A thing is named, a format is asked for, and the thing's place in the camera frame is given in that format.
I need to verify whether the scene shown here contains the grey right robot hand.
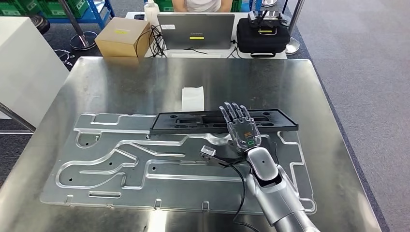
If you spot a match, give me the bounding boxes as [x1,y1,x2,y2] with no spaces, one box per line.
[219,101,262,153]

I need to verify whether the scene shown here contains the black plastic license plate bracket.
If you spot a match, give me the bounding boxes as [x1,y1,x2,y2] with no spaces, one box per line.
[149,109,299,135]

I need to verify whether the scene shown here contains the blue metal shelf rack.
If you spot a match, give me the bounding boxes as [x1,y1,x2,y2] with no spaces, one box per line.
[44,0,116,30]

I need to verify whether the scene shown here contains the white paper tissue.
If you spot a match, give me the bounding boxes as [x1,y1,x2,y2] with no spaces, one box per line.
[181,86,205,112]

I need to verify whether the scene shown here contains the grey stamped metal panel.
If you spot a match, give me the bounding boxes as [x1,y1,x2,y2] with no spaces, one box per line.
[40,112,318,216]

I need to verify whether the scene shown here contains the black carry bag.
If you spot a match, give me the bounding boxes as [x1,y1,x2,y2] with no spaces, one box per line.
[236,17,291,58]

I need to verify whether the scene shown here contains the black remote controller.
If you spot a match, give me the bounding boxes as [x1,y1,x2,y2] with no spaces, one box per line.
[247,9,290,29]

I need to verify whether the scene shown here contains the grey laptop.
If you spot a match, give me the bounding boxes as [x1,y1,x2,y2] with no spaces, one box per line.
[156,13,236,51]

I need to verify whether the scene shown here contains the grey stanchion pole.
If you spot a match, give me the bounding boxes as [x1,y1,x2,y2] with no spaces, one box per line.
[58,0,89,45]
[287,0,306,45]

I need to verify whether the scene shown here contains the person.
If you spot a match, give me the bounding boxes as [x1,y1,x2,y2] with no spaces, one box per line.
[172,0,234,14]

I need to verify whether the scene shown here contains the white plastic bottle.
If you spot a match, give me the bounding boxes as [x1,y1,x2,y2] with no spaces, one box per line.
[144,0,161,27]

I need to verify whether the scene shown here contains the brown cardboard box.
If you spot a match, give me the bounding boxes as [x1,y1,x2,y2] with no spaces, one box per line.
[94,16,152,58]

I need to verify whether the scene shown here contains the black round object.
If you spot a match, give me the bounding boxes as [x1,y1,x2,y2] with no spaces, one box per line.
[28,14,51,35]

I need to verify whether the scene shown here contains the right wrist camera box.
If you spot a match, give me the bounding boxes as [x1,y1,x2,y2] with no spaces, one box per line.
[199,145,249,169]

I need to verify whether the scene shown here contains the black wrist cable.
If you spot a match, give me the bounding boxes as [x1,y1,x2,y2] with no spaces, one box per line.
[221,160,260,232]

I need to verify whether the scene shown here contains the black cable bundle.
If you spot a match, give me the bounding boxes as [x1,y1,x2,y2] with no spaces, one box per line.
[135,25,168,58]

